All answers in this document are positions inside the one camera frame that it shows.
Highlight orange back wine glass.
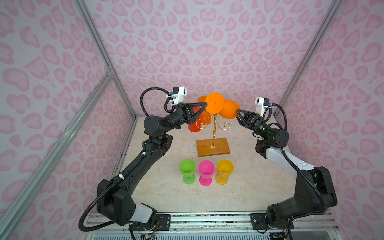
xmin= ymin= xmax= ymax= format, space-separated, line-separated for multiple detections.
xmin=198 ymin=96 xmax=212 ymax=127

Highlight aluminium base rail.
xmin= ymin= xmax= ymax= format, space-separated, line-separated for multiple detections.
xmin=81 ymin=212 xmax=343 ymax=240

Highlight pink wine glass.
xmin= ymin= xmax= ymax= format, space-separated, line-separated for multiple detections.
xmin=199 ymin=160 xmax=215 ymax=187

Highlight aluminium diagonal frame bar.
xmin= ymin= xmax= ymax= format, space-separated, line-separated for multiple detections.
xmin=1 ymin=73 xmax=114 ymax=240

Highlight aluminium frame profile left corner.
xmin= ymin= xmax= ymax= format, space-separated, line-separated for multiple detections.
xmin=73 ymin=0 xmax=137 ymax=120

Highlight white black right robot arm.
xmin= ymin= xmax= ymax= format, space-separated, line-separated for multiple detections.
xmin=237 ymin=110 xmax=338 ymax=228

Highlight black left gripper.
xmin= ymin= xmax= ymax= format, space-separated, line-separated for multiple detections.
xmin=162 ymin=105 xmax=206 ymax=137

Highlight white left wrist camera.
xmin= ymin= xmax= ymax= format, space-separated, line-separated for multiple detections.
xmin=169 ymin=87 xmax=187 ymax=106

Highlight gold wire wine glass rack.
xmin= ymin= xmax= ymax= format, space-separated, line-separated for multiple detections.
xmin=201 ymin=114 xmax=231 ymax=140

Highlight yellow wine glass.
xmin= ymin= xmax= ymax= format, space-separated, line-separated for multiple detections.
xmin=216 ymin=159 xmax=234 ymax=185

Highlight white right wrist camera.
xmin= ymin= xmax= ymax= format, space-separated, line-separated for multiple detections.
xmin=255 ymin=97 xmax=270 ymax=117

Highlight orange front wine glass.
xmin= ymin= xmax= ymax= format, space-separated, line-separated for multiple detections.
xmin=205 ymin=93 xmax=240 ymax=120

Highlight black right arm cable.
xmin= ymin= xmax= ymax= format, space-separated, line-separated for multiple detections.
xmin=263 ymin=103 xmax=328 ymax=215

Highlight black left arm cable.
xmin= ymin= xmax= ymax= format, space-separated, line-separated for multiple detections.
xmin=78 ymin=86 xmax=176 ymax=232

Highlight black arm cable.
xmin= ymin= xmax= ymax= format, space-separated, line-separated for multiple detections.
xmin=78 ymin=86 xmax=176 ymax=232
xmin=263 ymin=103 xmax=328 ymax=215

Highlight green wine glass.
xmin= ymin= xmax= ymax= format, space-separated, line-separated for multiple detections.
xmin=179 ymin=159 xmax=196 ymax=185

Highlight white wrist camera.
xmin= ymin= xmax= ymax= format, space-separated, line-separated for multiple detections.
xmin=169 ymin=87 xmax=187 ymax=106
xmin=255 ymin=97 xmax=270 ymax=117

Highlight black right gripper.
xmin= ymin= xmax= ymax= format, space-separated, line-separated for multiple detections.
xmin=233 ymin=113 xmax=274 ymax=142

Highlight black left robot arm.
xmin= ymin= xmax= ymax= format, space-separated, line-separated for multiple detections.
xmin=93 ymin=102 xmax=208 ymax=230

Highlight aluminium frame profile corner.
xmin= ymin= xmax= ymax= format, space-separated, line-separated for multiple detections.
xmin=73 ymin=0 xmax=137 ymax=120
xmin=280 ymin=0 xmax=343 ymax=107

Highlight red wine glass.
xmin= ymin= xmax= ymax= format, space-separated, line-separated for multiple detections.
xmin=188 ymin=106 xmax=201 ymax=133

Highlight aluminium frame profile right corner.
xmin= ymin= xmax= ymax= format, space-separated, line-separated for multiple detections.
xmin=280 ymin=0 xmax=343 ymax=107

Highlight orange wine glass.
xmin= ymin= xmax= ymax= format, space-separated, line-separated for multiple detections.
xmin=205 ymin=93 xmax=240 ymax=120
xmin=198 ymin=96 xmax=212 ymax=127

